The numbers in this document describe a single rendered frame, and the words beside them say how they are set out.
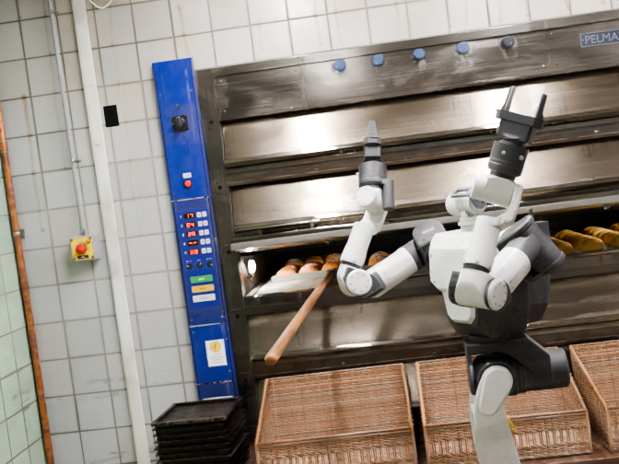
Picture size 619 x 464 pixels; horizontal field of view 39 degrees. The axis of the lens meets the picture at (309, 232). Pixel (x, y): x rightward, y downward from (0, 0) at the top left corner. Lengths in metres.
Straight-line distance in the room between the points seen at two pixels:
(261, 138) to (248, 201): 0.25
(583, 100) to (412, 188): 0.73
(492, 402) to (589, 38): 1.59
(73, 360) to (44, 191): 0.70
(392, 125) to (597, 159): 0.79
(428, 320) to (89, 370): 1.39
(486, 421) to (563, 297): 1.07
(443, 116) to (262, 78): 0.72
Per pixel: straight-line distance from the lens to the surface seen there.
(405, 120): 3.42
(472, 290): 2.14
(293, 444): 3.07
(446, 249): 2.50
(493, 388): 2.54
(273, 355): 2.12
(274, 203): 3.45
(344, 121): 3.43
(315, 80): 3.46
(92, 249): 3.54
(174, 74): 3.50
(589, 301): 3.54
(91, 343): 3.67
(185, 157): 3.47
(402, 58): 3.46
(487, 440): 2.61
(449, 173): 3.44
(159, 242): 3.54
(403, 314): 3.47
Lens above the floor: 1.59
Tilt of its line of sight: 3 degrees down
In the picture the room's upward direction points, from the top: 7 degrees counter-clockwise
